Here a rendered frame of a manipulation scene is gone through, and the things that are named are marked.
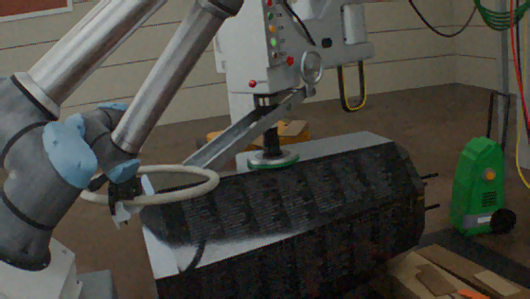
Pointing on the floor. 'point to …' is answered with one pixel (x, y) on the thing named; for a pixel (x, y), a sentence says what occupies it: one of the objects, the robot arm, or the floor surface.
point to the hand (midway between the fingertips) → (120, 223)
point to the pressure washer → (482, 184)
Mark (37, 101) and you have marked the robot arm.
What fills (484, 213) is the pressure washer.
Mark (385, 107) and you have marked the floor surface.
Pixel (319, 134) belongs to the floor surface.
